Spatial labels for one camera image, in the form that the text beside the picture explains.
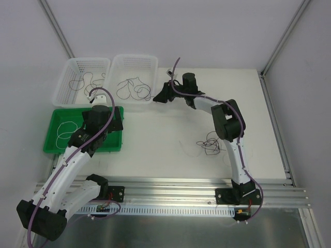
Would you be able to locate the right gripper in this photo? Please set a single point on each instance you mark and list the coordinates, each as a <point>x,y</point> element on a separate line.
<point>167,90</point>

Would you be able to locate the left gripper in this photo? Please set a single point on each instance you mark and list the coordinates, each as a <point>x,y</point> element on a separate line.
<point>117,120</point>

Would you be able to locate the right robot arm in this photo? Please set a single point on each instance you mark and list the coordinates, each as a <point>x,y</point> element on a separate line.
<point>229,126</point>

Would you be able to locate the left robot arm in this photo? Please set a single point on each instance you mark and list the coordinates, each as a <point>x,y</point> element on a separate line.
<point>50,209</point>

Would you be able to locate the right white perforated basket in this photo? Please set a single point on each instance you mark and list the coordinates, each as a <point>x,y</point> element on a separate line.
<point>132,80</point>

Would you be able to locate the white perforated basket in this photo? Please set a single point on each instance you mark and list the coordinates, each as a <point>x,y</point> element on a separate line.
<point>78,78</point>
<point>132,80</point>

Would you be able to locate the green plastic tray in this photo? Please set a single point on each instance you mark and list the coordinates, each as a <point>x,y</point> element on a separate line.
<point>64,122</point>

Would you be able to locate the left white perforated basket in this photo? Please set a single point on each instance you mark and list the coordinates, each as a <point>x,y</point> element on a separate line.
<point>78,78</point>

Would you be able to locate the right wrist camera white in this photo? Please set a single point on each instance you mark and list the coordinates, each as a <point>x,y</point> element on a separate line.
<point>171,74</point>

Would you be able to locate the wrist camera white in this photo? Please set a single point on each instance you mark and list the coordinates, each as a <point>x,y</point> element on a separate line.
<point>171,74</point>
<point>98,100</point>

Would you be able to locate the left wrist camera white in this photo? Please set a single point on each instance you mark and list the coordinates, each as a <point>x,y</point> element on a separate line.
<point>98,100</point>

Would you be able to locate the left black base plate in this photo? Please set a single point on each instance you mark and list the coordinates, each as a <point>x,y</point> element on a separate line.
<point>114,193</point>

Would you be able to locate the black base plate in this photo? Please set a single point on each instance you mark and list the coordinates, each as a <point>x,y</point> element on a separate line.
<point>230,196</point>
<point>114,193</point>

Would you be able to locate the white slotted cable duct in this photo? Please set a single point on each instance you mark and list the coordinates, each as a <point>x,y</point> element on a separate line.
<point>158,210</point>

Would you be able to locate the right aluminium frame post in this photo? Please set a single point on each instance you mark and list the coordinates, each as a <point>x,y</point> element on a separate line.
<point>281,44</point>

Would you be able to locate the aluminium frame post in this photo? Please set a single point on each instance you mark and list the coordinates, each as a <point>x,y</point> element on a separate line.
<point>45,6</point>
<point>281,44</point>

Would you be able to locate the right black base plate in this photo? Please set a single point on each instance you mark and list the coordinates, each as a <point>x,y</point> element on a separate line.
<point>230,196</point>

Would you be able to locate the left aluminium frame post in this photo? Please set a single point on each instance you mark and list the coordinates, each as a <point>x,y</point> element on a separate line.
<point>45,6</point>

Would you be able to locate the aluminium mounting rail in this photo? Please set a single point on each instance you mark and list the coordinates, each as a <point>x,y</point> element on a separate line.
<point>188,192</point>

